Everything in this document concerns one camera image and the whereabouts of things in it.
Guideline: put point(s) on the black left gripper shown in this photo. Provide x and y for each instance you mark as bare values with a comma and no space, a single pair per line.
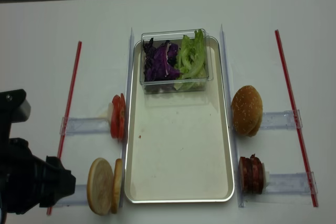
27,181

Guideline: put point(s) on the bun slice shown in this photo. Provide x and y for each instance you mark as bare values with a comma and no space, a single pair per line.
116,187
99,186

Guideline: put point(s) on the clear tomato feeder channel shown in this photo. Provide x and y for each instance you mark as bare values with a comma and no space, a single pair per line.
74,126

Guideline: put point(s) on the outer tomato slice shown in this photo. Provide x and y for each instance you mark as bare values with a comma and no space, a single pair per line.
114,129

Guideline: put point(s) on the green lettuce leaves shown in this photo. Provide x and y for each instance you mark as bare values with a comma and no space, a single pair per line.
191,59

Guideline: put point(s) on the stack of meat patties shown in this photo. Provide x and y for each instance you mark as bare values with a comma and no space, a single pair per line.
252,175

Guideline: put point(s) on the clear bun bottom channel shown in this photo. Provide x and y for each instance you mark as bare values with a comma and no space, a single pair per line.
78,198

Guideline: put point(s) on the clear bun channel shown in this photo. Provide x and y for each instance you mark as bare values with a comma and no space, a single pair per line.
78,198
286,120

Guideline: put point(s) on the white pusher block left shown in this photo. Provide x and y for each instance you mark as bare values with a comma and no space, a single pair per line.
110,112

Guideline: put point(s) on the white pusher block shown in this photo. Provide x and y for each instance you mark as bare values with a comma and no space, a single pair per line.
110,112
265,176

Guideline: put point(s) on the silver metal tray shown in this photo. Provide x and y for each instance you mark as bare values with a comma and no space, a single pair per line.
178,147

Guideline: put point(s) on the purple cabbage leaves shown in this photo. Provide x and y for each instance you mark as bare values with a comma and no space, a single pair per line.
159,63

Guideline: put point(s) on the clear plastic salad box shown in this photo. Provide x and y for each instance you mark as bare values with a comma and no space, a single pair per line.
155,87

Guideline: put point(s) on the front sesame bun top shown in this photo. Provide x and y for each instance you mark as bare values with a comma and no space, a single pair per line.
247,107

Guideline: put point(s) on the sesame bun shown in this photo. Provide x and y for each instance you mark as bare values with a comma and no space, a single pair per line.
254,131
247,107

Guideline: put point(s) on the rear sesame bun top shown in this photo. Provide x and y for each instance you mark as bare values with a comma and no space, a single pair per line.
254,131

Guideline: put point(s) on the white pusher block right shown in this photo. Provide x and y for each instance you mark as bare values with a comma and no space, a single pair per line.
265,176

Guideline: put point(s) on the clear bun top channel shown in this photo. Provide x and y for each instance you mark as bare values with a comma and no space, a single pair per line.
286,120

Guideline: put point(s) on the clear patty feeder channel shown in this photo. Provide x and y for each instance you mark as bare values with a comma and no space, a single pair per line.
289,184

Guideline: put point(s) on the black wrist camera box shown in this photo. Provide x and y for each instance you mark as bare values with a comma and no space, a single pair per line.
14,109

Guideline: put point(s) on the left red rail strip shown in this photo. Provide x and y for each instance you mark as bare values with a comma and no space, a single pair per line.
69,100

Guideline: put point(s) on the red rail strip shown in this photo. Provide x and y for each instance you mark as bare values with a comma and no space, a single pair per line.
69,100
313,191

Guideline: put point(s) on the right red rail strip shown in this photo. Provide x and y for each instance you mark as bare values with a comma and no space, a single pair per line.
313,191

